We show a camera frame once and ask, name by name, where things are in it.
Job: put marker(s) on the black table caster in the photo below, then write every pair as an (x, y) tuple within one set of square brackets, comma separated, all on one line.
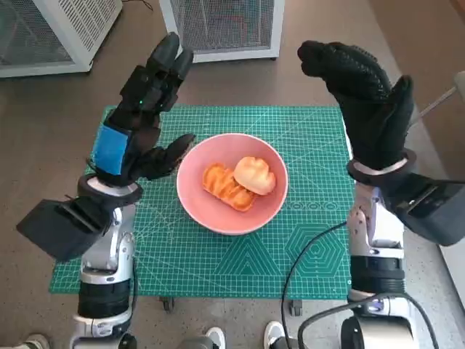
[(295, 308), (166, 303)]

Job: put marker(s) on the person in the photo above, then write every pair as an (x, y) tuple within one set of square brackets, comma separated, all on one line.
[(36, 341)]

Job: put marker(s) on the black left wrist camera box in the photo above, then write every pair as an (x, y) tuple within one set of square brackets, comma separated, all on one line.
[(58, 232)]

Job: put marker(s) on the long flaky toy bread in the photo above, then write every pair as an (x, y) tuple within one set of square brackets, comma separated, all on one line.
[(221, 185)]

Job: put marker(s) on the round toy bread bun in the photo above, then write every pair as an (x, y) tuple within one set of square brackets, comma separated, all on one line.
[(254, 174)]

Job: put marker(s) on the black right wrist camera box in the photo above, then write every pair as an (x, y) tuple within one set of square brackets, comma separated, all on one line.
[(436, 214)]

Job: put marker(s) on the pink bowl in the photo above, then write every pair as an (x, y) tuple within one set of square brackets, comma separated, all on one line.
[(203, 207)]

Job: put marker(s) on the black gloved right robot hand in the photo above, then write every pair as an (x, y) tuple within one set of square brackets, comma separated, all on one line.
[(378, 120)]

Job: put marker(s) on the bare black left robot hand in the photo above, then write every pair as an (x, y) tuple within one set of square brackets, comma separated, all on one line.
[(138, 131)]

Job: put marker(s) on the white foot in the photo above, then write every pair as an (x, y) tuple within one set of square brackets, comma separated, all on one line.
[(215, 338), (273, 334)]

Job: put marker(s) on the grey chair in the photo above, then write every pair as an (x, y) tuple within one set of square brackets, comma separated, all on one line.
[(437, 102)]

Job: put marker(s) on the green cutting mat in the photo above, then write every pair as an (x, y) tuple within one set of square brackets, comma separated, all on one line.
[(181, 261)]

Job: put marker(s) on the white mesh cabinet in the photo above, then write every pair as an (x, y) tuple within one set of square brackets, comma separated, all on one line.
[(83, 25), (225, 25)]

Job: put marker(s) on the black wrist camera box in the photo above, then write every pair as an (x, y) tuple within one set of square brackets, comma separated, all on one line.
[(436, 214), (58, 232)]

